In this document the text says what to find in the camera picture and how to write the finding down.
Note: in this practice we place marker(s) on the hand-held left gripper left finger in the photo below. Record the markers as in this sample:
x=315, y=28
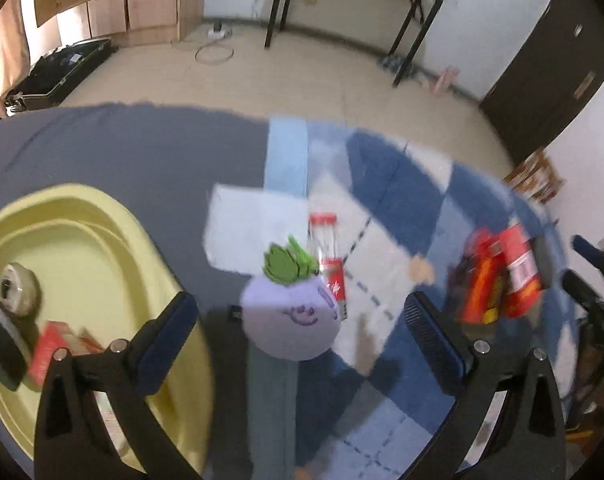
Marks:
x=169, y=332

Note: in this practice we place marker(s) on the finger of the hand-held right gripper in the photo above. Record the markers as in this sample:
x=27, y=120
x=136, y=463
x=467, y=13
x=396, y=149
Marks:
x=589, y=251
x=584, y=287

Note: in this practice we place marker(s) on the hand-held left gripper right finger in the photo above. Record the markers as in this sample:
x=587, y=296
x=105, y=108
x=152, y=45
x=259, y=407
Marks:
x=429, y=340

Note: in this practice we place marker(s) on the red cigarette box white label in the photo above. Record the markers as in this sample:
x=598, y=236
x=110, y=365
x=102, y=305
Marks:
x=521, y=270

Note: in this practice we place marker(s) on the dark red gradient cigarette box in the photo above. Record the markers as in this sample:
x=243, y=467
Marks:
x=481, y=280

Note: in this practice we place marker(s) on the pale yellow plastic basin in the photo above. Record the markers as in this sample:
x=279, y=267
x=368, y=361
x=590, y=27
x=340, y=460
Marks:
x=82, y=240

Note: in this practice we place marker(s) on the red-capped clear tube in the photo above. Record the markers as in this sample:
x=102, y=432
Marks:
x=324, y=240

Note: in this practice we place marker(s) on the round black grey-striped sponge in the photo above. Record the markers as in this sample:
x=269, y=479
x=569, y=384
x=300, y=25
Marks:
x=24, y=292

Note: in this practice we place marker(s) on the brown cartons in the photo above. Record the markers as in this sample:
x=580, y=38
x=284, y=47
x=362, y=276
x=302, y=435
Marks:
x=534, y=177

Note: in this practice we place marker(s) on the purple plush toy green leaves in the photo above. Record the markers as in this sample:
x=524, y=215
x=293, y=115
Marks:
x=287, y=320

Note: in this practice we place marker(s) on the white paper sheet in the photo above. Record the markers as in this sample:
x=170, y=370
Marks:
x=252, y=225

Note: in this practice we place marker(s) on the blue white checkered blanket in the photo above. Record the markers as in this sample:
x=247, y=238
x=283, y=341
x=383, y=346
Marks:
x=396, y=170

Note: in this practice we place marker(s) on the dark brown door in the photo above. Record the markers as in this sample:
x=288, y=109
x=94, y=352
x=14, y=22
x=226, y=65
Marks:
x=556, y=60

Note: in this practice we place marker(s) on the light blue cloth strip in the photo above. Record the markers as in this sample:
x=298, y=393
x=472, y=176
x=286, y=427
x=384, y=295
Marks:
x=287, y=155

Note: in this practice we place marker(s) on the pink item on floor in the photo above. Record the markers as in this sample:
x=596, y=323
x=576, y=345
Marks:
x=444, y=80

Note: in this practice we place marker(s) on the pair of slippers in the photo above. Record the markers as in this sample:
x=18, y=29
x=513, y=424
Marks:
x=391, y=64

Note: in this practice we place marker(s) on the black suitcase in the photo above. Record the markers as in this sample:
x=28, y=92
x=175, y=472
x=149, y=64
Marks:
x=57, y=72

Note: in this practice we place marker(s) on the white power strip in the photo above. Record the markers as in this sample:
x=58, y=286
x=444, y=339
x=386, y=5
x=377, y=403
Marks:
x=219, y=31

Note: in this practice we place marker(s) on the window curtain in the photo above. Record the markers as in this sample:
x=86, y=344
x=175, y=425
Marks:
x=2, y=60

